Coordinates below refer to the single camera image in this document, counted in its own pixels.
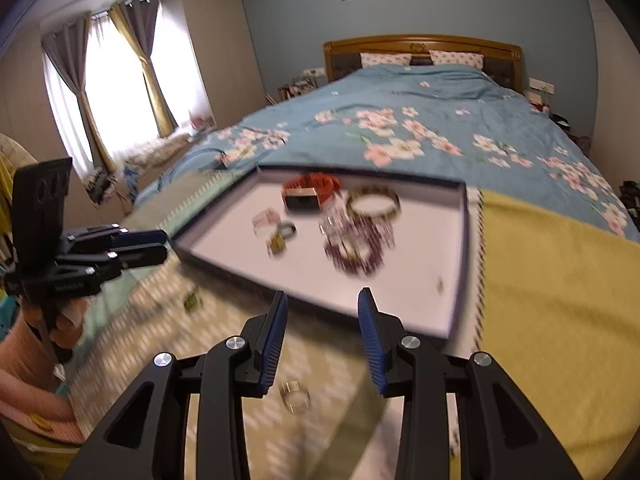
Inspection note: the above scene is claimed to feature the green jade pendant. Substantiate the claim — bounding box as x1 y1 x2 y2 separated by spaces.
182 286 202 313

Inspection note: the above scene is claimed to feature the purple bead bracelet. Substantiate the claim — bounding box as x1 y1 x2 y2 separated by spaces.
322 219 396 279

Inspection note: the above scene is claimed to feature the pink hair tie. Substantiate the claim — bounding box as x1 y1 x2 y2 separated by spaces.
250 207 282 236

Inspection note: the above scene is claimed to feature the tortoiseshell bangle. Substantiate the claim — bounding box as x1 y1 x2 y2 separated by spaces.
345 185 401 222

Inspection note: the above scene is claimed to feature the orange smart watch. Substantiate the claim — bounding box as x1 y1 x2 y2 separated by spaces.
281 172 342 211

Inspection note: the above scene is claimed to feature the left forearm pink sleeve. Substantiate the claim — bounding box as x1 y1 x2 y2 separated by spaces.
1 314 85 444

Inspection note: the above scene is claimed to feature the left hand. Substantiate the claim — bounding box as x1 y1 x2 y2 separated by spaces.
21 298 89 350

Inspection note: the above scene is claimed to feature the folded bedding on sill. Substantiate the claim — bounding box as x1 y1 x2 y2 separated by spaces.
122 132 192 170

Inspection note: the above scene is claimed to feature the left grey yellow curtain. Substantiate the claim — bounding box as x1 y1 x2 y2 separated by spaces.
41 14 116 179

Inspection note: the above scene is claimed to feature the grey yellow curtain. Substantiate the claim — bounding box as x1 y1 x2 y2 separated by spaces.
108 0 177 138
41 14 116 179

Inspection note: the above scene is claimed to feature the dark blue tray box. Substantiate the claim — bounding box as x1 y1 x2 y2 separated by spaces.
171 166 470 344

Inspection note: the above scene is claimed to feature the patterned green yellow blanket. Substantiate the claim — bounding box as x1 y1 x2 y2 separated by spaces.
67 177 639 479

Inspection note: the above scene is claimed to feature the right grey yellow curtain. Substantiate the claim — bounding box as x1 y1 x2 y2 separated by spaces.
108 0 177 138

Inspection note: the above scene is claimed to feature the blue floral duvet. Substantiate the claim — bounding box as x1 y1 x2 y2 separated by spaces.
139 65 639 240

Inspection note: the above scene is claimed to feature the left nightstand with items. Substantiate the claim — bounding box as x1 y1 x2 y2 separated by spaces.
265 67 326 105

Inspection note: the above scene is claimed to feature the nightstand with items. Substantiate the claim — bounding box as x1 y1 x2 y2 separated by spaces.
524 78 591 156
265 67 326 105

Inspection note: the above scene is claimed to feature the pile of dark clothes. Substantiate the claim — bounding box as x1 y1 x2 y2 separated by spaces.
620 180 640 223

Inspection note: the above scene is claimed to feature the right nightstand with items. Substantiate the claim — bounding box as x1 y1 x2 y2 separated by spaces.
524 78 591 156

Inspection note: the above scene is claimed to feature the beige wardrobe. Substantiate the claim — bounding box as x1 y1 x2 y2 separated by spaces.
588 0 640 186

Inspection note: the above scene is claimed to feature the left floral pillow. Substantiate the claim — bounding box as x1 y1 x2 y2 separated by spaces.
360 52 412 68

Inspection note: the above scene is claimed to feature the floral pillow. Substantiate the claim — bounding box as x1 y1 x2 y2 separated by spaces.
360 52 412 68
430 50 484 70

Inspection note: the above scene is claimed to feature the right floral pillow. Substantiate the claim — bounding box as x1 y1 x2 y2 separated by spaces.
430 50 484 70

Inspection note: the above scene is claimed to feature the wooden headboard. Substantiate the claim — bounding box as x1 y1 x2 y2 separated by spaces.
323 34 523 93

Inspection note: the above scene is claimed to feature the black charger cable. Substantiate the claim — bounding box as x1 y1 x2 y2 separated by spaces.
159 129 292 191

